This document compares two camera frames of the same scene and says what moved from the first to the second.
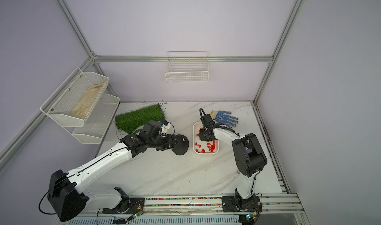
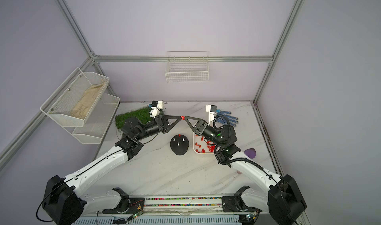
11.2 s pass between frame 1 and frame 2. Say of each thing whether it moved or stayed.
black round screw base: stayed
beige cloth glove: stayed
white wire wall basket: stayed
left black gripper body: moved
